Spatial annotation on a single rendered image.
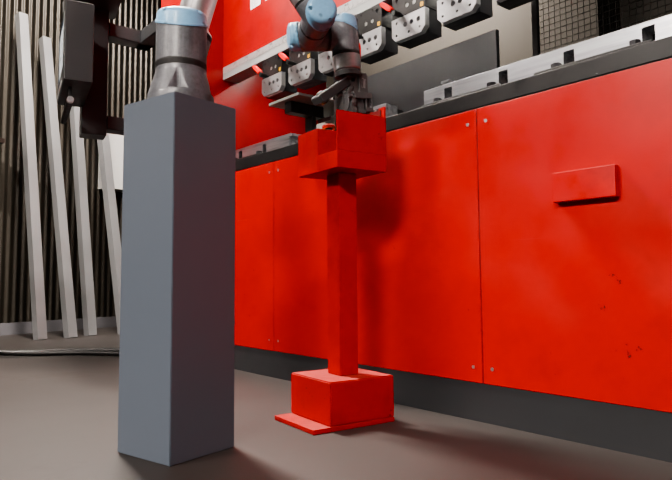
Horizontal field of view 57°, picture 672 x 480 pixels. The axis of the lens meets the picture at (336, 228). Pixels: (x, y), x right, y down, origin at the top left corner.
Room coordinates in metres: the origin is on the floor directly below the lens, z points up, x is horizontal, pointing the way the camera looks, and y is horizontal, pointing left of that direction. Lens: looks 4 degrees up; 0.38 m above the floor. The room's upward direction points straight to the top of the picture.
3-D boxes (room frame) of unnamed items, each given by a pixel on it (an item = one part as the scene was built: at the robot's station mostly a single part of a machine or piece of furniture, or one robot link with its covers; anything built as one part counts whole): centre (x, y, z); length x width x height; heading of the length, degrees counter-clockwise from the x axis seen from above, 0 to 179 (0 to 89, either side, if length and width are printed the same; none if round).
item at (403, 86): (2.80, -0.28, 1.12); 1.13 x 0.02 x 0.44; 40
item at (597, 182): (1.40, -0.57, 0.59); 0.15 x 0.02 x 0.07; 40
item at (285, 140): (2.71, 0.32, 0.92); 0.50 x 0.06 x 0.10; 40
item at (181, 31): (1.42, 0.36, 0.94); 0.13 x 0.12 x 0.14; 14
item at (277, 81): (2.61, 0.24, 1.24); 0.15 x 0.09 x 0.17; 40
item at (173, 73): (1.41, 0.36, 0.82); 0.15 x 0.15 x 0.10
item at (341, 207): (1.69, -0.02, 0.39); 0.06 x 0.06 x 0.54; 34
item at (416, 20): (2.00, -0.27, 1.24); 0.15 x 0.09 x 0.17; 40
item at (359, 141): (1.69, -0.02, 0.75); 0.20 x 0.16 x 0.18; 34
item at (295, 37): (1.60, 0.07, 1.02); 0.11 x 0.11 x 0.08; 14
